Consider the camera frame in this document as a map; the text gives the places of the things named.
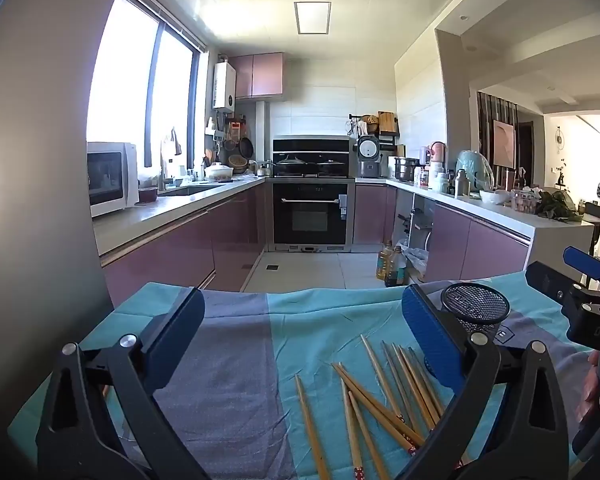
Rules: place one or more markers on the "steel sink faucet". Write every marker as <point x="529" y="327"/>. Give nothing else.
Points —
<point x="164" y="170"/>

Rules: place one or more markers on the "pink kitchen base cabinet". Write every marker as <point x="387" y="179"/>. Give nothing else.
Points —
<point x="470" y="245"/>
<point x="180" y="255"/>

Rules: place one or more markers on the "dark cooking oil bottle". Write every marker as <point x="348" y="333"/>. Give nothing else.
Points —
<point x="400" y="270"/>

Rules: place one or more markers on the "white casserole pot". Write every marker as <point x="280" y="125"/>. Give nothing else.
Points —
<point x="219" y="171"/>

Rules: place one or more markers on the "framed wall painting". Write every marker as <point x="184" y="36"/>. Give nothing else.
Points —
<point x="504" y="144"/>

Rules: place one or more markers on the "black wall shelf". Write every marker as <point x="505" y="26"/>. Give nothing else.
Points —
<point x="387" y="137"/>

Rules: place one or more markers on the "rectangular ceiling light panel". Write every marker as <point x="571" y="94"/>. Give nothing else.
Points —
<point x="312" y="17"/>

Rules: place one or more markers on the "dark red bowl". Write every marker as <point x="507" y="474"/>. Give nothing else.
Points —
<point x="146" y="196"/>

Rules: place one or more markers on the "pile of wooden chopsticks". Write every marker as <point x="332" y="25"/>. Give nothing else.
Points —
<point x="309" y="420"/>

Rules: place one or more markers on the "pink kettle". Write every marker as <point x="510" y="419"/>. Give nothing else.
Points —
<point x="437" y="152"/>

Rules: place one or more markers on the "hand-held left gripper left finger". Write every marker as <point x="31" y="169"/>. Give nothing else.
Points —
<point x="175" y="332"/>

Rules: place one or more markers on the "wooden cutting board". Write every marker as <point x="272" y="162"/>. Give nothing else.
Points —
<point x="386" y="121"/>

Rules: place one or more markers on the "woven basket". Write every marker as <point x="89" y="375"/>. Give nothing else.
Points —
<point x="238" y="162"/>

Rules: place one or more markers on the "green leafy vegetables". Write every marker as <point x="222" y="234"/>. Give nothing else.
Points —
<point x="557" y="207"/>

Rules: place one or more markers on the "teal and grey tablecloth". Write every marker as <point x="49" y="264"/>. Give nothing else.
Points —
<point x="230" y="360"/>

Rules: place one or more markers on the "black integrated stove with oven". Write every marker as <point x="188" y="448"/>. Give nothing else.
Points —
<point x="310" y="215"/>

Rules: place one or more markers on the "yellow cooking oil bottle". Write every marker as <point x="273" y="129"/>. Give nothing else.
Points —
<point x="385" y="262"/>

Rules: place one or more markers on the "white microwave oven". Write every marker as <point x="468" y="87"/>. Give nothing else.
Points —
<point x="110" y="177"/>

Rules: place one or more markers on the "teal bag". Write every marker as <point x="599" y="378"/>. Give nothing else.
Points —
<point x="475" y="167"/>

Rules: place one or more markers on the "white wall water heater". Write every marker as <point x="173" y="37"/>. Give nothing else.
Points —
<point x="224" y="85"/>

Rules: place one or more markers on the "hanging black frying pan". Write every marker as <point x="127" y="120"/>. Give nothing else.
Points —
<point x="246" y="147"/>

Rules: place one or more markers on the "silver rice cooker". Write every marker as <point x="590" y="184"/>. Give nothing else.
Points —
<point x="369" y="157"/>

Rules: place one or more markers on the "pink upper wall cabinet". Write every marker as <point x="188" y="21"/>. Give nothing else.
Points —
<point x="257" y="75"/>

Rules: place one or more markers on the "black wok with lid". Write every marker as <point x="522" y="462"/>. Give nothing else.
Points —
<point x="332" y="164"/>
<point x="291" y="162"/>

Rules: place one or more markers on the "black mesh utensil holder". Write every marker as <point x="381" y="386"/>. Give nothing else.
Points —
<point x="475" y="305"/>

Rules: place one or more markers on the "grey refrigerator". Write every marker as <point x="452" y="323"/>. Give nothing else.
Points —
<point x="40" y="160"/>

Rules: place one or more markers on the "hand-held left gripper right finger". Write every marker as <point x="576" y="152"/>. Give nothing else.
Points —
<point x="430" y="340"/>

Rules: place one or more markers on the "clear plastic bag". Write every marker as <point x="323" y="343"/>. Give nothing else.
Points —
<point x="417" y="262"/>

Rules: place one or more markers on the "stainless steel pot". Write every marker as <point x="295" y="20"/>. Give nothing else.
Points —
<point x="406" y="169"/>

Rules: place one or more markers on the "kitchen window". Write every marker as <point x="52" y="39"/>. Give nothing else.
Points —
<point x="125" y="85"/>

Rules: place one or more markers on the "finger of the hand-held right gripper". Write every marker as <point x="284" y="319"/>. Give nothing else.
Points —
<point x="585" y="261"/>
<point x="550" y="280"/>

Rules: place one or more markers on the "white bowl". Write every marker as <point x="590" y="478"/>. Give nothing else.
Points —
<point x="494" y="197"/>

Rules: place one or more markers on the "steel thermos bottle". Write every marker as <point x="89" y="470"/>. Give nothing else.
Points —
<point x="461" y="184"/>

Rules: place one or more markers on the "white kitchen countertop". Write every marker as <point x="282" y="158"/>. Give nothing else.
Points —
<point x="145" y="215"/>

